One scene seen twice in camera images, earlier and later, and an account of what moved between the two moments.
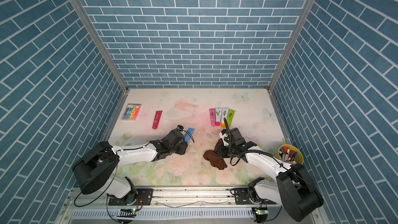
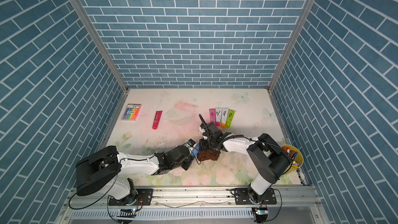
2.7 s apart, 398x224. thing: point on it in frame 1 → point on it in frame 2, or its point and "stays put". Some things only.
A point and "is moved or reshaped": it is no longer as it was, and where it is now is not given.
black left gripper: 183,148 → 189,163
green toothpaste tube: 230,116 stays put
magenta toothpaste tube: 212,112 stays put
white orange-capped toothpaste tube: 225,111 stays put
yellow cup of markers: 289,153 stays put
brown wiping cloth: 214,156 is moved or reshaped
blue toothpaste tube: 187,135 → 195,150
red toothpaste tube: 157,119 stays put
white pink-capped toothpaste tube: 218,112 stays put
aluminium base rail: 93,205 stays put
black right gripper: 222,148 → 201,144
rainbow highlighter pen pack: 131,112 stays put
